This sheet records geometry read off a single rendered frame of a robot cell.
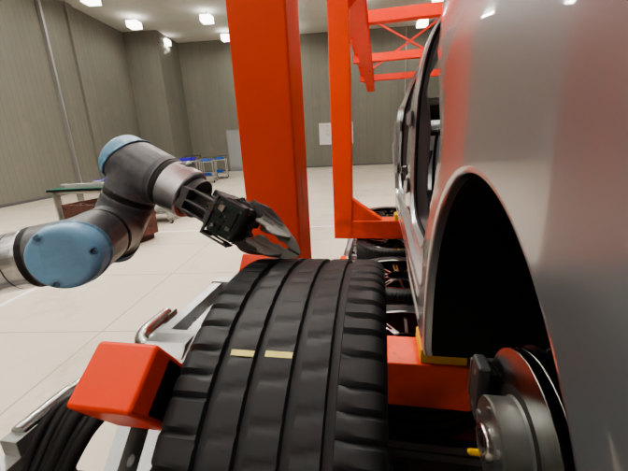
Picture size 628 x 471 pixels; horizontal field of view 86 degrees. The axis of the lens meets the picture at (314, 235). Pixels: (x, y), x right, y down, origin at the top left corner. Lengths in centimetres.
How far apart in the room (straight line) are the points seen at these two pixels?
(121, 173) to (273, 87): 49
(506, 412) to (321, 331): 39
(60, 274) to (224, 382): 28
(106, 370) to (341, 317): 26
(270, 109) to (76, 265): 64
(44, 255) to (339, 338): 40
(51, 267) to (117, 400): 23
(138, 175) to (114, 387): 35
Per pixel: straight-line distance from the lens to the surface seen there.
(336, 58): 295
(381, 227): 297
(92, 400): 43
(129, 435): 51
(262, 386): 39
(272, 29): 102
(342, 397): 37
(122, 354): 43
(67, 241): 55
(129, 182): 65
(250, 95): 101
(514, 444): 68
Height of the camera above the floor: 137
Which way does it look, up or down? 16 degrees down
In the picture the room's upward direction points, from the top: 3 degrees counter-clockwise
